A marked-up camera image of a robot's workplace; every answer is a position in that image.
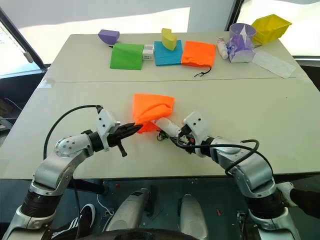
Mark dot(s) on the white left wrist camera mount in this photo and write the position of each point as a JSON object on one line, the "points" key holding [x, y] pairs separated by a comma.
{"points": [[105, 122]]}

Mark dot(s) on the white shoe of bystander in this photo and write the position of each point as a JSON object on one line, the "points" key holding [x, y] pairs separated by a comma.
{"points": [[286, 193]]}

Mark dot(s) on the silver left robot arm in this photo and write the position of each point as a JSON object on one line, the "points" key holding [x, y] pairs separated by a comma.
{"points": [[62, 148]]}

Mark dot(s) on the dark trouser leg of bystander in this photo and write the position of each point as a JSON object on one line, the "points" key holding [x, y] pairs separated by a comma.
{"points": [[307, 205]]}

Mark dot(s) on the silver left robot thigh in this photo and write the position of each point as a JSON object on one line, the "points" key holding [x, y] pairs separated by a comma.
{"points": [[128, 210]]}

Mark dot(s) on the purple plastic cup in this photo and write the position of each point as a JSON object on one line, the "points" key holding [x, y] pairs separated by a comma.
{"points": [[243, 31]]}

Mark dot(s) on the small white printed box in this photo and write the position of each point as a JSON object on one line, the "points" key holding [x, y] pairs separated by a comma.
{"points": [[148, 52]]}

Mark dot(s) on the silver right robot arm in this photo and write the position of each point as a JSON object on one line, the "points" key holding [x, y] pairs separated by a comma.
{"points": [[252, 172]]}

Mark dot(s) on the purple foam block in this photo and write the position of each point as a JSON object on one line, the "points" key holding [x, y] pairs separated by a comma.
{"points": [[108, 36]]}

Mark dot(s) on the purple tissue pack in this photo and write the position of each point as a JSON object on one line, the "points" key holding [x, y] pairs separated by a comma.
{"points": [[240, 50]]}

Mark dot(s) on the black window frame bar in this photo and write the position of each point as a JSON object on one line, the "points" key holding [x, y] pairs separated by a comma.
{"points": [[17, 37]]}

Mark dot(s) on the black table frame bar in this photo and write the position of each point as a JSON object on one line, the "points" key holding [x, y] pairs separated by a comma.
{"points": [[87, 186]]}

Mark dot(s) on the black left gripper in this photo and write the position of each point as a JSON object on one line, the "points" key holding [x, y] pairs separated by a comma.
{"points": [[115, 138]]}

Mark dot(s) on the white paper sheet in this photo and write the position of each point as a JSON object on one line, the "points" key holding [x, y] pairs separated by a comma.
{"points": [[273, 63]]}

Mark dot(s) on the silver robot thigh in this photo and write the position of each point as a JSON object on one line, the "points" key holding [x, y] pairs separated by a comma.
{"points": [[128, 210], [192, 215]]}

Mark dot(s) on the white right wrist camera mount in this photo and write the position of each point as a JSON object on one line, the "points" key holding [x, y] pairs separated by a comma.
{"points": [[197, 125]]}

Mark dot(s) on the green fabric pouch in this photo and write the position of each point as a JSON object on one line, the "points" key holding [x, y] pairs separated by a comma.
{"points": [[126, 56]]}

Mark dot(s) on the black shoe with white stripes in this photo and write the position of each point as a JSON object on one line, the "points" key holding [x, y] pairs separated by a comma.
{"points": [[85, 220]]}

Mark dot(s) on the yellow-green foam block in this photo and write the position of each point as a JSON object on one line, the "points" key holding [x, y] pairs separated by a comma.
{"points": [[168, 38]]}

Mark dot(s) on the black pillar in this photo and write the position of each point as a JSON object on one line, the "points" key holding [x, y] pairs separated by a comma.
{"points": [[235, 13]]}

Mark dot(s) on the silver right robot thigh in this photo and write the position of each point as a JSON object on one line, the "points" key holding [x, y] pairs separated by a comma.
{"points": [[192, 215]]}

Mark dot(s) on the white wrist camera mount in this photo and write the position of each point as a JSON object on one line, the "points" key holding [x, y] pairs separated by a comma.
{"points": [[197, 125], [105, 122]]}

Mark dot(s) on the blue fabric pouch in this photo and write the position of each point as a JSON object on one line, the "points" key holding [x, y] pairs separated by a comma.
{"points": [[166, 56]]}

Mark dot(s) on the white printed tube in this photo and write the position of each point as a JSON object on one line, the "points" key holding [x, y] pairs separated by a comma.
{"points": [[222, 48]]}

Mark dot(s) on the yellow plastic bin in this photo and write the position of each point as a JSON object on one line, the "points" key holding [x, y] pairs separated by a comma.
{"points": [[271, 28]]}

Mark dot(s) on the dark rounded robot body shape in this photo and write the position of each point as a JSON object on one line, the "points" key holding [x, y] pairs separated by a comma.
{"points": [[155, 232]]}

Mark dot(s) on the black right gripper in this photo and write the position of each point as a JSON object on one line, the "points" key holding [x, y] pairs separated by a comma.
{"points": [[188, 144]]}

